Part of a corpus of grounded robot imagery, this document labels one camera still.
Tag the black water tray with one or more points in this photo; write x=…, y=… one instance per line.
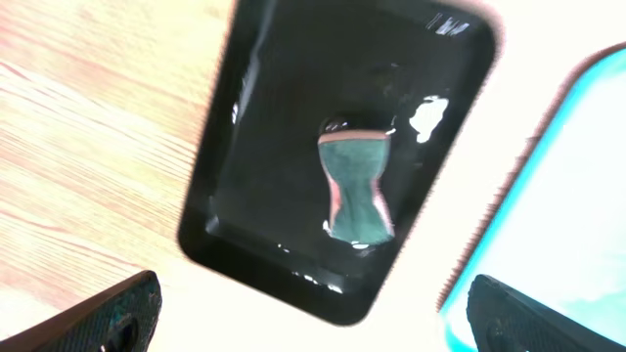
x=293, y=70

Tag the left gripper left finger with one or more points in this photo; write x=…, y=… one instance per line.
x=121, y=318

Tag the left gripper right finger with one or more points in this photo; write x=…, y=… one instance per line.
x=502, y=319

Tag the teal plastic tray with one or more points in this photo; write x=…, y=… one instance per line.
x=559, y=234

